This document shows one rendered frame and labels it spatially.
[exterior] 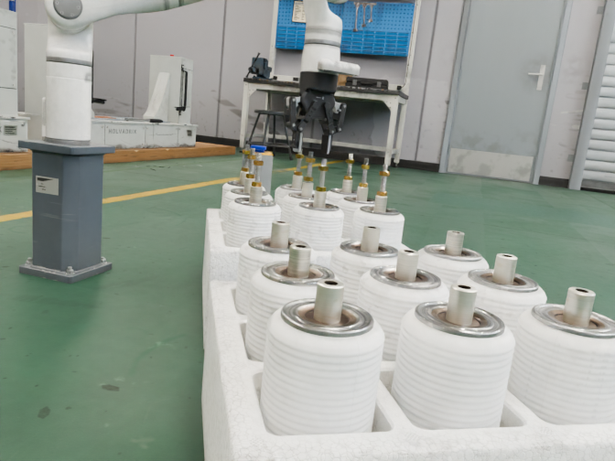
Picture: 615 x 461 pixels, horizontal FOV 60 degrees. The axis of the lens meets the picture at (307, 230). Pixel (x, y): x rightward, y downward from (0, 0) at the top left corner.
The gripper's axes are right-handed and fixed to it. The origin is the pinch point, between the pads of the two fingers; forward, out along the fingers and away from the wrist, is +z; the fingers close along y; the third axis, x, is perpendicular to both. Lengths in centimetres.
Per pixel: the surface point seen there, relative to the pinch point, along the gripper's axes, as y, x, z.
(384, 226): -3.9, 19.7, 12.3
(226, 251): 23.2, 11.0, 17.6
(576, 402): 19, 69, 16
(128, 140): -53, -292, 22
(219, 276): 24.0, 10.7, 22.1
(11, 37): 25, -240, -31
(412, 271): 22, 51, 9
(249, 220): 18.5, 9.7, 12.9
